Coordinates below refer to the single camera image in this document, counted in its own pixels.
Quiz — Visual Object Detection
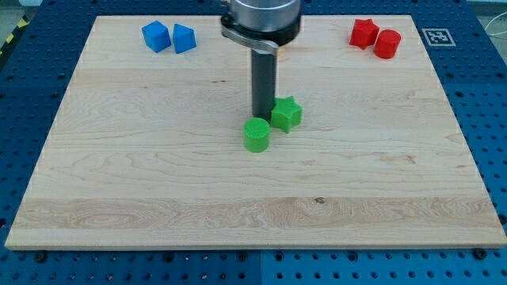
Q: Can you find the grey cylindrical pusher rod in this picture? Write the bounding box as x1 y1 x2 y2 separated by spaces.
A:
250 49 276 122

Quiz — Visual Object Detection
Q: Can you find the green star block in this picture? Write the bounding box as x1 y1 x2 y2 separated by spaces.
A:
270 96 303 134

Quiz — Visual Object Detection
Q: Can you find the green cylinder block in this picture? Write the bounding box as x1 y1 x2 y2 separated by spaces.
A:
243 117 270 153

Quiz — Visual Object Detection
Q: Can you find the red star block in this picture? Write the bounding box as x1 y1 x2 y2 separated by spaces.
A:
349 19 379 50

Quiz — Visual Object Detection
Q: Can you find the blue triangular prism block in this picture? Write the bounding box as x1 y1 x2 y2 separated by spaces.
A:
173 24 196 54

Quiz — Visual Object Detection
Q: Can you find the blue cube block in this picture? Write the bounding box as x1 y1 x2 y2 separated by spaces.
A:
142 21 171 53

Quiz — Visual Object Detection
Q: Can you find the red cylinder block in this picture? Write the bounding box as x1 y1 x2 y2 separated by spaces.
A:
373 29 402 59

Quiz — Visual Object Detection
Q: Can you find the wooden board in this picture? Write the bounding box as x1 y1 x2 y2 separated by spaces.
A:
6 15 506 250

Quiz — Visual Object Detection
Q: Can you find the white fiducial marker tag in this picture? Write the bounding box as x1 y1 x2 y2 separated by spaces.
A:
422 28 456 47

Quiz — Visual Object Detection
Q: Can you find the white cable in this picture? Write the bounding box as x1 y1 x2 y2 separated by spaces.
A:
483 10 507 37

